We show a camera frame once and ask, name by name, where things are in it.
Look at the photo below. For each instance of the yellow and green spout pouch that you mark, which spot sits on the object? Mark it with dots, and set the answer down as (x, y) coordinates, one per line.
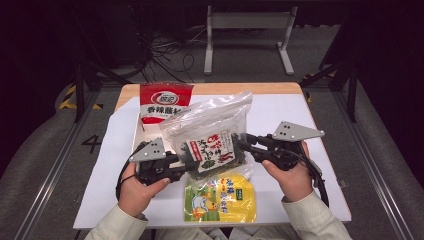
(220, 200)

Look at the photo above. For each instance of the aluminium floor rail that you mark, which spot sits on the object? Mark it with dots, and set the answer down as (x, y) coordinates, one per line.
(46, 186)
(383, 186)

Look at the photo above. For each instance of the red and white seasoning packet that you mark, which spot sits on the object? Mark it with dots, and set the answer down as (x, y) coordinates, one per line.
(165, 100)

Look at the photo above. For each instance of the white table sheet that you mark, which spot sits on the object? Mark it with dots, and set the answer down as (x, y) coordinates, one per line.
(276, 110)

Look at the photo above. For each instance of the person's right hand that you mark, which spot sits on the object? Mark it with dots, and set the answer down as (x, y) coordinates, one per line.
(295, 183)

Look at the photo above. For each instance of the clear bag of dried seaweed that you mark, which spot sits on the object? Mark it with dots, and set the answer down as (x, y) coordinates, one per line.
(206, 133)

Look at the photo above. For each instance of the white plastic container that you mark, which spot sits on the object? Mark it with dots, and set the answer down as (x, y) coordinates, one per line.
(146, 131)

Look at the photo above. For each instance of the person's light clothing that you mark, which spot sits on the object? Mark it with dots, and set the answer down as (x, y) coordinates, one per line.
(220, 234)

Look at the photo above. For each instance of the yellow and black floor tape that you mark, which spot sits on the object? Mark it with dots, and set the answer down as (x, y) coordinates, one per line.
(309, 98)
(68, 100)

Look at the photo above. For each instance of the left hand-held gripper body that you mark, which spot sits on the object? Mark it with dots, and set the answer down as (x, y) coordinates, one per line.
(155, 168)

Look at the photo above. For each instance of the white metal stand frame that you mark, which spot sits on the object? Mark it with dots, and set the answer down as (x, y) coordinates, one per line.
(248, 20)

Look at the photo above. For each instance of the black metal stand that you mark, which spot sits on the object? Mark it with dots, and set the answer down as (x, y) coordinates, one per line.
(351, 93)
(80, 90)

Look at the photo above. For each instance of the person's left hand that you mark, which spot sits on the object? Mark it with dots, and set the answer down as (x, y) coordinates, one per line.
(136, 195)

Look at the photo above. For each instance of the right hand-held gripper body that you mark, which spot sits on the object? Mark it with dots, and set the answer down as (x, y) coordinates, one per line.
(283, 153)

